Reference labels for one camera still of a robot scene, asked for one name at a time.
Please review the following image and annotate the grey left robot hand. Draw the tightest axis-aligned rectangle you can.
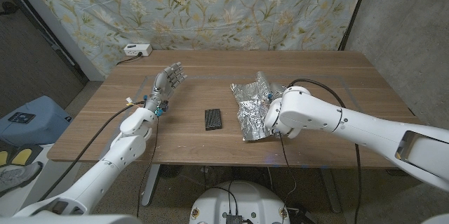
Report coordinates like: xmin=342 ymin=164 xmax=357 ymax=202
xmin=143 ymin=61 xmax=188 ymax=116

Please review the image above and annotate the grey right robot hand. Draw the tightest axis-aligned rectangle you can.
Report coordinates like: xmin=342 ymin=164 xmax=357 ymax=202
xmin=268 ymin=82 xmax=290 ymax=100

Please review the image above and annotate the aluminum foil roll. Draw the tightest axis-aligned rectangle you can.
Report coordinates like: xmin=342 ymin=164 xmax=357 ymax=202
xmin=230 ymin=71 xmax=281 ymax=143

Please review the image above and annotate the black textured package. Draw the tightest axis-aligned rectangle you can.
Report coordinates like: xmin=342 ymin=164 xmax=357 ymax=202
xmin=204 ymin=108 xmax=223 ymax=131

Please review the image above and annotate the white power strip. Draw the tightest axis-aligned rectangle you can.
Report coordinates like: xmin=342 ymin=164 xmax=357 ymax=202
xmin=123 ymin=44 xmax=154 ymax=58

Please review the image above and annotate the floral printed backdrop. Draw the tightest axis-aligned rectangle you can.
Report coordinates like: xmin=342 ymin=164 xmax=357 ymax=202
xmin=20 ymin=0 xmax=371 ymax=77

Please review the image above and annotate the grey table leg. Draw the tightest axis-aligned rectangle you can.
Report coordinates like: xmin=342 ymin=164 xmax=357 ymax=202
xmin=319 ymin=167 xmax=342 ymax=213
xmin=142 ymin=164 xmax=162 ymax=207

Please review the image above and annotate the black backdrop stand pole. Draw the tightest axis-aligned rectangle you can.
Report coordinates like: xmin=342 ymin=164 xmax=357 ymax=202
xmin=338 ymin=0 xmax=373 ymax=51

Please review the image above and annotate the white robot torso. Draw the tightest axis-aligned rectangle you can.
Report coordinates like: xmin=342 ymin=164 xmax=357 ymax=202
xmin=189 ymin=180 xmax=291 ymax=224

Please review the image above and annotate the blue-grey plastic bin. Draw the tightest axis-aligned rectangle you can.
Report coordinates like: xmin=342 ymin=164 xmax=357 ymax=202
xmin=0 ymin=95 xmax=73 ymax=147

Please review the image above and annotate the yellow and black pad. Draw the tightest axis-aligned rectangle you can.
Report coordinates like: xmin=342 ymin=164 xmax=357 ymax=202
xmin=0 ymin=146 xmax=34 ymax=167

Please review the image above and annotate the grey sneaker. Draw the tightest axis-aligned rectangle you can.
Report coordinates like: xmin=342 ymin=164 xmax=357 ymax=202
xmin=0 ymin=161 xmax=43 ymax=194

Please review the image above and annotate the black power strip cord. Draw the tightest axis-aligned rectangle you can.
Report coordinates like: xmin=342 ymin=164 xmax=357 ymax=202
xmin=116 ymin=52 xmax=143 ymax=66

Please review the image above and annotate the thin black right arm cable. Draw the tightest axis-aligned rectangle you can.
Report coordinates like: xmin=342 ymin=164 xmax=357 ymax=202
xmin=279 ymin=132 xmax=297 ymax=214

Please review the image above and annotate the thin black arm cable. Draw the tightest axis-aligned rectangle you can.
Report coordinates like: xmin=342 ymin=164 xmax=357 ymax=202
xmin=279 ymin=132 xmax=297 ymax=214
xmin=135 ymin=114 xmax=159 ymax=218

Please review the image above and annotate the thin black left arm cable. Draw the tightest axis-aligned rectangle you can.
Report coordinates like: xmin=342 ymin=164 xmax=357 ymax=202
xmin=135 ymin=114 xmax=159 ymax=218

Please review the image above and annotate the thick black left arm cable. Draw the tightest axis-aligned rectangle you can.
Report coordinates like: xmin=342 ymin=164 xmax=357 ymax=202
xmin=38 ymin=100 xmax=147 ymax=202

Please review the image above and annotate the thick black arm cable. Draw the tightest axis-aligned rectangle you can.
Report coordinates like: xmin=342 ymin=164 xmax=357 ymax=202
xmin=287 ymin=78 xmax=362 ymax=224
xmin=38 ymin=100 xmax=147 ymax=202

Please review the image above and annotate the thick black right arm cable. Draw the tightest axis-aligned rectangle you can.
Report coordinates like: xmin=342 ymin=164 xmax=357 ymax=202
xmin=287 ymin=78 xmax=362 ymax=224

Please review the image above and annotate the black torso cable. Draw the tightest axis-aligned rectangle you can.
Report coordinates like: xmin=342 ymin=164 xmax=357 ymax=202
xmin=210 ymin=180 xmax=240 ymax=216

